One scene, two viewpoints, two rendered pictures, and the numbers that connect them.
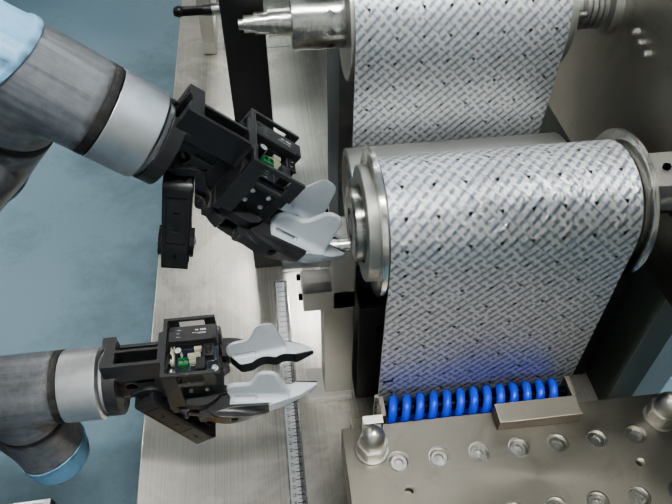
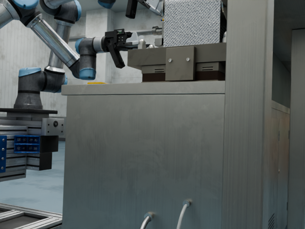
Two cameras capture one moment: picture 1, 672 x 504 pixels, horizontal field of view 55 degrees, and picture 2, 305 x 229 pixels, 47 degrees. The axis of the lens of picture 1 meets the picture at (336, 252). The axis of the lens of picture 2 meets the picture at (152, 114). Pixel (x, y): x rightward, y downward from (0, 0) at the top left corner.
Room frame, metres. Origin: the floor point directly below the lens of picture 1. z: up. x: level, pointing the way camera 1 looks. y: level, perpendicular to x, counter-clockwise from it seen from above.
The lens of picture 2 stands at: (-0.80, -0.82, 0.76)
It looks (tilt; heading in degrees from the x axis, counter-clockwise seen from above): 1 degrees up; 34
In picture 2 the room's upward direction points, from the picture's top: 2 degrees clockwise
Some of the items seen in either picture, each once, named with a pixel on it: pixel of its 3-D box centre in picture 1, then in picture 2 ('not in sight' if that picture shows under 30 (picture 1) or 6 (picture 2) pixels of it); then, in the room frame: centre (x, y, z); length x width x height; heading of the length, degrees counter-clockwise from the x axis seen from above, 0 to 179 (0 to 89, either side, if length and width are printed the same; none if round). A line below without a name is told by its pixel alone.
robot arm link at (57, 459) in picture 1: (35, 430); (86, 67); (0.36, 0.35, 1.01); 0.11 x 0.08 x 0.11; 59
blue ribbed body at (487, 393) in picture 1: (475, 401); not in sight; (0.39, -0.16, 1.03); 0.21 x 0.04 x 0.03; 97
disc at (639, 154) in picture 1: (615, 201); (227, 2); (0.48, -0.28, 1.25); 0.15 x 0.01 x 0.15; 7
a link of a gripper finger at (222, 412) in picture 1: (228, 399); (125, 45); (0.35, 0.11, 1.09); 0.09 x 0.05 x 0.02; 88
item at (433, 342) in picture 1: (489, 340); (190, 35); (0.41, -0.17, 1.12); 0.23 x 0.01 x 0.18; 97
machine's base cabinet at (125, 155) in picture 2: not in sight; (231, 177); (1.39, 0.03, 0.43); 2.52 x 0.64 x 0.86; 7
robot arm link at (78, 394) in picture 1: (91, 380); (102, 44); (0.36, 0.25, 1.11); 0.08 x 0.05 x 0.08; 7
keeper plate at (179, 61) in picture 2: not in sight; (179, 64); (0.20, -0.24, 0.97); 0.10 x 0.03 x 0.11; 97
